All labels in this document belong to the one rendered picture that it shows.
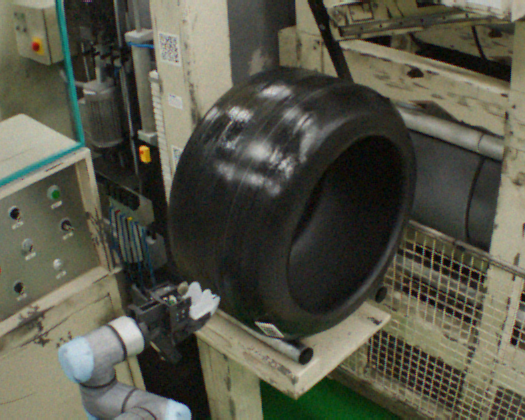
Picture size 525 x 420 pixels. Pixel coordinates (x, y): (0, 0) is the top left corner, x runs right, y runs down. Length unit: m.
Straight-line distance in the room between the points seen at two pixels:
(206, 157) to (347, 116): 0.28
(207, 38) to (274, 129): 0.33
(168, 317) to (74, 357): 0.21
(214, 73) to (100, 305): 0.72
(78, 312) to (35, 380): 0.23
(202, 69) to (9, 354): 0.87
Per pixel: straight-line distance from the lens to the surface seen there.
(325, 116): 1.27
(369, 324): 1.74
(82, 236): 1.80
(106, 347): 1.19
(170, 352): 1.32
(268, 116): 1.28
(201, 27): 1.47
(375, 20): 1.59
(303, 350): 1.50
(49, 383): 1.90
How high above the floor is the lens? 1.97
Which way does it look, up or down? 32 degrees down
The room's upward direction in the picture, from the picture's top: 4 degrees counter-clockwise
